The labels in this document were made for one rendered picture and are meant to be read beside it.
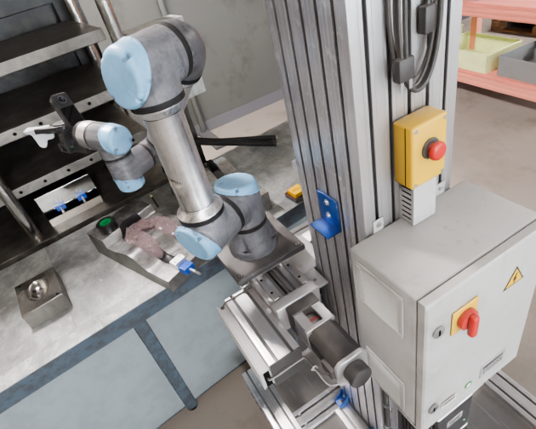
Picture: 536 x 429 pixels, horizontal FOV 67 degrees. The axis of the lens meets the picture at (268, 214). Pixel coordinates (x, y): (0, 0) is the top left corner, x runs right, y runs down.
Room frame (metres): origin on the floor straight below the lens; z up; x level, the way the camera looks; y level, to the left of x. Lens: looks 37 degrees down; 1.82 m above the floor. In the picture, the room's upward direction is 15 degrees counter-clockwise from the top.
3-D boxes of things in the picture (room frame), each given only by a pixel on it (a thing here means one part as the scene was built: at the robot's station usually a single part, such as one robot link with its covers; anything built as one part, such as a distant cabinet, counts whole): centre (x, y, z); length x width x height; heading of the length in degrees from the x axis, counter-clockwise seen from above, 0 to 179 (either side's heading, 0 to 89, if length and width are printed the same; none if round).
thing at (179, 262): (1.11, 0.33, 0.86); 0.13 x 0.05 x 0.05; 44
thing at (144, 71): (0.84, 0.16, 1.41); 0.15 x 0.12 x 0.55; 137
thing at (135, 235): (1.34, 0.48, 0.90); 0.26 x 0.18 x 0.08; 44
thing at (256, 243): (0.94, 0.06, 1.09); 0.15 x 0.15 x 0.10
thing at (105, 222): (1.42, 0.65, 0.93); 0.08 x 0.08 x 0.04
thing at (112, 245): (1.34, 0.48, 0.86); 0.50 x 0.26 x 0.11; 44
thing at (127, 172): (1.03, 0.34, 1.34); 0.11 x 0.08 x 0.11; 137
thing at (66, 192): (2.05, 1.05, 0.87); 0.50 x 0.27 x 0.17; 27
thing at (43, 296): (1.20, 0.91, 0.84); 0.20 x 0.15 x 0.07; 27
